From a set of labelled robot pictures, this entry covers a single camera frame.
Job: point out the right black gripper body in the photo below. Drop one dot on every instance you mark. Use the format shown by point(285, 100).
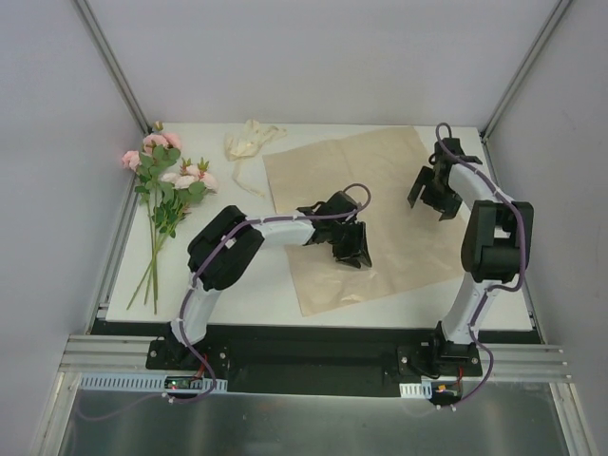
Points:
point(438, 191)

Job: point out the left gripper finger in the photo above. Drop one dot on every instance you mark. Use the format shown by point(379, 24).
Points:
point(358, 258)
point(358, 236)

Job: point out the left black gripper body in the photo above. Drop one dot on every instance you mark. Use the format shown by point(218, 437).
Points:
point(346, 233)

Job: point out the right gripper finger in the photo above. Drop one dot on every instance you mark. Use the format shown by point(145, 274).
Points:
point(418, 189)
point(449, 205)

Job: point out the kraft wrapping paper sheet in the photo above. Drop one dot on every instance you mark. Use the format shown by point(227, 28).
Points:
point(415, 254)

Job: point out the pink fake flower stem three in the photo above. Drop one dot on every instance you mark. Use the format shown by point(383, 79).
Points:
point(167, 198)

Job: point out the pink fake flower stem one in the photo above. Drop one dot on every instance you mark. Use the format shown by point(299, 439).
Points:
point(165, 149)

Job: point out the pink fake flower stem four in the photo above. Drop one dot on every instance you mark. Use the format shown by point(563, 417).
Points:
point(204, 173)

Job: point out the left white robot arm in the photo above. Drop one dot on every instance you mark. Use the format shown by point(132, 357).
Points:
point(220, 254)

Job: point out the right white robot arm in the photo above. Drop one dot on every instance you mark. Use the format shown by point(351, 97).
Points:
point(494, 254)

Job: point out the cream ribbon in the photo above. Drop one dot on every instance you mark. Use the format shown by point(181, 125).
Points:
point(246, 145)

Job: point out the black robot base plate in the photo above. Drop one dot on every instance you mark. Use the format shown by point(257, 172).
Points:
point(360, 362)

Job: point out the right white cable duct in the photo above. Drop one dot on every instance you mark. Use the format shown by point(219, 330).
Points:
point(415, 390)

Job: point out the white cable duct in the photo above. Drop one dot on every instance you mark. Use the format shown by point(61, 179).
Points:
point(151, 383)
point(415, 390)

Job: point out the right aluminium frame post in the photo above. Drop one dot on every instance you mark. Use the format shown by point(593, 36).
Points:
point(530, 58)

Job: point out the aluminium frame post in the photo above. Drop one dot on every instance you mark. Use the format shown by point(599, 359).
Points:
point(530, 58)
point(111, 63)

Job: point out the left white cable duct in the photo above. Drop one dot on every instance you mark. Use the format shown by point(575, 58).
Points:
point(151, 383)

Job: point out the left aluminium frame post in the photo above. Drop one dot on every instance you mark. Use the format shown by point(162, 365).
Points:
point(111, 63)

